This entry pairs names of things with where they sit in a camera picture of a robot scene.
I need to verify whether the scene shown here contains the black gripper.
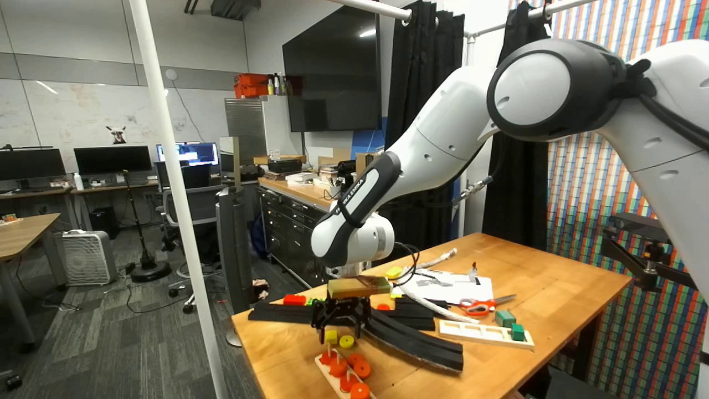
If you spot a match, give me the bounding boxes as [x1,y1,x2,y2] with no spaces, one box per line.
[310,294,377,349]

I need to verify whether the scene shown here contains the white wooden peg board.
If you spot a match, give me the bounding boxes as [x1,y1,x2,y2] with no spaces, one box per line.
[313,353,372,399]

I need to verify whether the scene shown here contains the straight black track piece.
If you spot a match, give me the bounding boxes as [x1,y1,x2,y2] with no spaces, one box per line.
[245,300,318,325]

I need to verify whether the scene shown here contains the short black track piece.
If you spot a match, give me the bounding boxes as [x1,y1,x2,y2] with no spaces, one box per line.
[395,296,438,333]

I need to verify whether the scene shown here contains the black drawer workbench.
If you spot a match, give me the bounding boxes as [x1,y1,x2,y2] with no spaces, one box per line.
[255,174,356,290]

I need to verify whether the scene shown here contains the white paper sheets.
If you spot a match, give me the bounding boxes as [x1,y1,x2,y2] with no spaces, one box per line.
[404,267,496,305]

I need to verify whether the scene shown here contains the dark grey upright panel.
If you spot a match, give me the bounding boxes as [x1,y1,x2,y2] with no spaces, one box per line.
[215,185,255,315]

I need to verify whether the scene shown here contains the white slotted board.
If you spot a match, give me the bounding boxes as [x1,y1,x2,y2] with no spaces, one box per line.
[434,317,537,349]

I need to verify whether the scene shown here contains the white box on workbench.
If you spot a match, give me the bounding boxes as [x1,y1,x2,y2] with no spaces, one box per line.
[283,170,317,188]

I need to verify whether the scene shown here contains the black box on workbench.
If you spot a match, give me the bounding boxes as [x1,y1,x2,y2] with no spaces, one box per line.
[266,154,305,178]

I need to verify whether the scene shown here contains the black stand with round base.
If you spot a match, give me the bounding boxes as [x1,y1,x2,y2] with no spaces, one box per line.
[120,167,174,286]

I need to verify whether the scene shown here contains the steel cabinet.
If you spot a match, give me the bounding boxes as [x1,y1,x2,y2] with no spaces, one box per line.
[223,95,305,183]

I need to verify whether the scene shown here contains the slanted white pole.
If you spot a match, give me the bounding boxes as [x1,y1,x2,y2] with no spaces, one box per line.
[127,0,230,399]

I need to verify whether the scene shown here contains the lit computer monitor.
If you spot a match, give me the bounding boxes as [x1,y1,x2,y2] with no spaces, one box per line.
[153,139,222,170]

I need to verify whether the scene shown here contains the orange box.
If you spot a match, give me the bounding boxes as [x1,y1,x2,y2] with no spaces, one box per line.
[233,71,273,101]

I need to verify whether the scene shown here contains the multicolour patterned backdrop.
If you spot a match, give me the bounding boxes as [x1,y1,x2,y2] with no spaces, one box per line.
[544,0,709,399]

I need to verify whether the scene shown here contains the white box fan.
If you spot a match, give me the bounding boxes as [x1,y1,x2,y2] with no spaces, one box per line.
[56,226,118,290]

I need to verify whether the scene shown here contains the dark computer monitor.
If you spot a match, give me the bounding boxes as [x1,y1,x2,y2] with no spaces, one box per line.
[70,143,154,178]
[0,143,69,183]

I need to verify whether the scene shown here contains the white overhead pole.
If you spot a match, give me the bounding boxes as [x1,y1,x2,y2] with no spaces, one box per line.
[334,0,415,21]

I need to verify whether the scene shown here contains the long office desk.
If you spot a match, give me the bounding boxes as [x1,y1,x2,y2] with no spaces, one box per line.
[0,180,161,231]

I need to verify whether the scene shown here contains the wooden office desk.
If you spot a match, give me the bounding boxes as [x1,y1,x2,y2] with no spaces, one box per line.
[0,210,64,353]

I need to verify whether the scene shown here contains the black ceiling fixture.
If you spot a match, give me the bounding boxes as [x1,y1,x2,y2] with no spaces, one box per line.
[182,0,263,21]

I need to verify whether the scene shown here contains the olive wrist camera box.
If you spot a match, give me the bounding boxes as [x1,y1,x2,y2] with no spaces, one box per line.
[326,275,395,302]

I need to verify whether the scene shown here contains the white cable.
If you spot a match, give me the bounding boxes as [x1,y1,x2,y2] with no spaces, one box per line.
[400,245,461,277]

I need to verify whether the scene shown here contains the red handled scissors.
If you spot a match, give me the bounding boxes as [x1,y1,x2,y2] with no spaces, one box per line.
[441,292,519,321]

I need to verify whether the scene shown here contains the large black wall screen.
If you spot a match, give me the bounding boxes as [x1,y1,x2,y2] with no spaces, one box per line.
[282,5,383,136]

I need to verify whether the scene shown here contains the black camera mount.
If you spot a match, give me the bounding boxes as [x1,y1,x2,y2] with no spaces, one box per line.
[598,210,700,294]

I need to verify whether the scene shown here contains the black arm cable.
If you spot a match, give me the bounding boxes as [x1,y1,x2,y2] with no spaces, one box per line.
[628,57,709,152]

